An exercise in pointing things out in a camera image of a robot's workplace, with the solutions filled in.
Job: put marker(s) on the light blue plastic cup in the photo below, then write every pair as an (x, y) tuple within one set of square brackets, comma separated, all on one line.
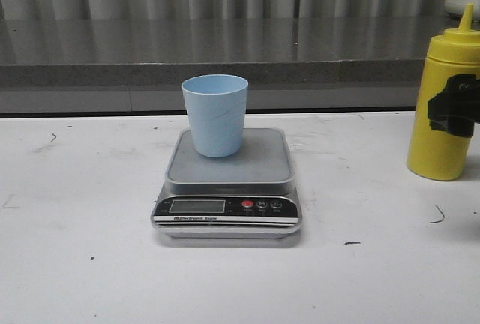
[(216, 107)]

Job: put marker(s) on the yellow squeeze bottle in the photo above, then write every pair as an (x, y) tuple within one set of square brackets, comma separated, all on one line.
[(435, 154)]

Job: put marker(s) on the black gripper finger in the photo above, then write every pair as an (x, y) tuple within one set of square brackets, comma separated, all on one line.
[(455, 109)]

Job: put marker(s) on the silver electronic kitchen scale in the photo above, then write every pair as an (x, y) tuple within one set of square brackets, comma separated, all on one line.
[(248, 195)]

